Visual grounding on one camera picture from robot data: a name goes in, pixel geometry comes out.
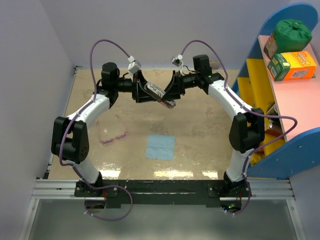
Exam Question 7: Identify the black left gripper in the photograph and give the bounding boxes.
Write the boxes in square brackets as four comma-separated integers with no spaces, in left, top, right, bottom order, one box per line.
[114,70,157,103]

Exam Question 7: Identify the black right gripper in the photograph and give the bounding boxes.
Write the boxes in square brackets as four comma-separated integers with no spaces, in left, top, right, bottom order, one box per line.
[162,70,201,100]

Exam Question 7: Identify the printed glasses case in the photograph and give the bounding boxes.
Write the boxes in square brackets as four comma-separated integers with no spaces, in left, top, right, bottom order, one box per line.
[144,82,176,109]

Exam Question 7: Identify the light blue cleaning cloth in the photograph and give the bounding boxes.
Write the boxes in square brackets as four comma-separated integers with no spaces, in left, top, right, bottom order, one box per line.
[145,134,175,161]

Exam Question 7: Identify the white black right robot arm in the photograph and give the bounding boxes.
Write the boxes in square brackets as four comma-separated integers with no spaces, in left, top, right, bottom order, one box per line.
[161,54,265,197]

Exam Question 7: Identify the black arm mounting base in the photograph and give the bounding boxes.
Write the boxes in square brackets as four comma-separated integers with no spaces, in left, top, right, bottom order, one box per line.
[74,179,249,209]

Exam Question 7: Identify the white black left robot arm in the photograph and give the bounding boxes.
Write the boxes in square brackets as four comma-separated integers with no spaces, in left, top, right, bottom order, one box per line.
[51,60,152,196]

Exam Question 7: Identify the pink transparent sunglasses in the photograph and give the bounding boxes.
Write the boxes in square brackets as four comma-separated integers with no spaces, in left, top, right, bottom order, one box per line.
[95,114,128,146]

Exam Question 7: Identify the small brown printed box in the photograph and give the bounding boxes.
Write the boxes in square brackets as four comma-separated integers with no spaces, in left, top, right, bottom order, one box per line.
[263,34,278,59]

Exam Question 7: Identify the dark foil snack packet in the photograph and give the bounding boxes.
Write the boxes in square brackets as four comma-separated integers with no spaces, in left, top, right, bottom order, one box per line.
[264,102,283,137]

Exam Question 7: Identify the orange green snack box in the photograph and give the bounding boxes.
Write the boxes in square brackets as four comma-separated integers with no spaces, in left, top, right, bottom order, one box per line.
[267,51,318,82]

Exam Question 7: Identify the green wrapped package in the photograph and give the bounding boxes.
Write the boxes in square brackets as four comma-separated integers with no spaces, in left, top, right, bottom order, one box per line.
[272,19,313,54]

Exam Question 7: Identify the blue pink yellow shelf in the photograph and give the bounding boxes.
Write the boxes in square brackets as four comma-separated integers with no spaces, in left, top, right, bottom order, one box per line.
[236,2,320,179]

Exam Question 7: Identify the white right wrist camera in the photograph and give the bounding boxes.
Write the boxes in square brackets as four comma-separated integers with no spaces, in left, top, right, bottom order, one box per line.
[171,54,183,67]

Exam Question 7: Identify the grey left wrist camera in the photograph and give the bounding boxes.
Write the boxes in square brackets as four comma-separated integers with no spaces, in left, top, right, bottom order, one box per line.
[127,55,141,80]

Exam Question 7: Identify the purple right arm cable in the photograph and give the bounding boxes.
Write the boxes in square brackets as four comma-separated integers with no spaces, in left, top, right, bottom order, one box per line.
[179,39,299,216]

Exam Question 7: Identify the aluminium table edge rail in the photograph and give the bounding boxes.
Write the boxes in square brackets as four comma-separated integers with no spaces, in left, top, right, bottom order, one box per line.
[42,65,82,180]

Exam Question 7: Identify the aluminium front frame rail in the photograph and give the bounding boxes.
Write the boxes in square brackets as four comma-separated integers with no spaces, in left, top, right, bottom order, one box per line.
[19,179,306,240]

